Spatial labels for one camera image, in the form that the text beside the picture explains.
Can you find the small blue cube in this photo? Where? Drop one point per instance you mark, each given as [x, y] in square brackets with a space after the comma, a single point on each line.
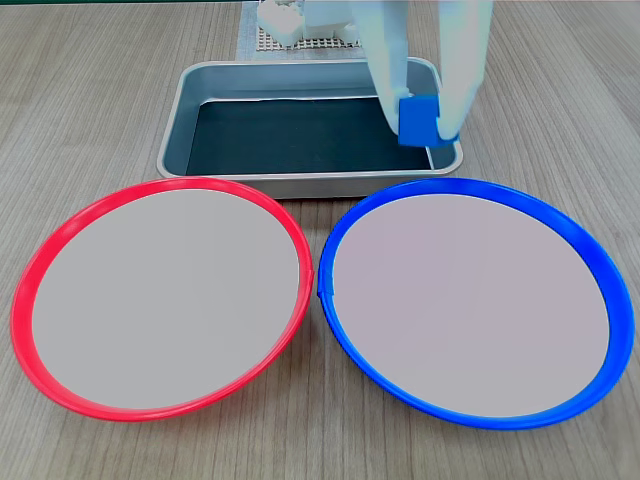
[417, 120]

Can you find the black tray mat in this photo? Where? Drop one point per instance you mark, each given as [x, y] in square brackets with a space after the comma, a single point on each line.
[260, 140]

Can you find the steel tray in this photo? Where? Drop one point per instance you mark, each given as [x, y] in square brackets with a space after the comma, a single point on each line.
[225, 80]

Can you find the round plate with blue rim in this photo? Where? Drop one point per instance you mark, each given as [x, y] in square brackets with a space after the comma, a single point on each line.
[470, 310]

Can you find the round plate with red rim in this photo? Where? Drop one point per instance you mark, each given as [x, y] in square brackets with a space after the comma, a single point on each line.
[165, 300]

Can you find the pale perforated base plate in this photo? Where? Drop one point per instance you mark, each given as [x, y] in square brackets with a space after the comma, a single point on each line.
[320, 44]

